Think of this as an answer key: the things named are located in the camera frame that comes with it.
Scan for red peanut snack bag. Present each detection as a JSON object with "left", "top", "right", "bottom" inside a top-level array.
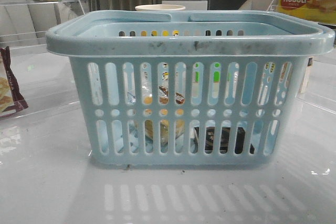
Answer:
[{"left": 0, "top": 47, "right": 28, "bottom": 118}]

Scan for grey armchair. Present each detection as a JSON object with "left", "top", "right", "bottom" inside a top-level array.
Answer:
[{"left": 239, "top": 0, "right": 277, "bottom": 11}]

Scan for clear acrylic right shelf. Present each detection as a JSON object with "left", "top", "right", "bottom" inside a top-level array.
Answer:
[{"left": 265, "top": 0, "right": 336, "bottom": 114}]

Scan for clear acrylic left shelf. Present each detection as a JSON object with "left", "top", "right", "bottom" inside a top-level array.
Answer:
[{"left": 1, "top": 0, "right": 85, "bottom": 108}]

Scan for light blue plastic basket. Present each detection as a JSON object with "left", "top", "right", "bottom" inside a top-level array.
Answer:
[{"left": 46, "top": 10, "right": 335, "bottom": 166}]

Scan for clear acrylic shelf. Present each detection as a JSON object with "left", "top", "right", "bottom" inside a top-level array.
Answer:
[
  {"left": 1, "top": 0, "right": 85, "bottom": 108},
  {"left": 265, "top": 0, "right": 336, "bottom": 114}
]

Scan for packaged bread slice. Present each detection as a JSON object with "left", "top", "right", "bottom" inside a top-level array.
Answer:
[{"left": 127, "top": 72, "right": 185, "bottom": 147}]

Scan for yellow popcorn cup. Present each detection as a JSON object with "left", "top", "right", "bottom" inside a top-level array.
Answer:
[{"left": 135, "top": 4, "right": 186, "bottom": 12}]

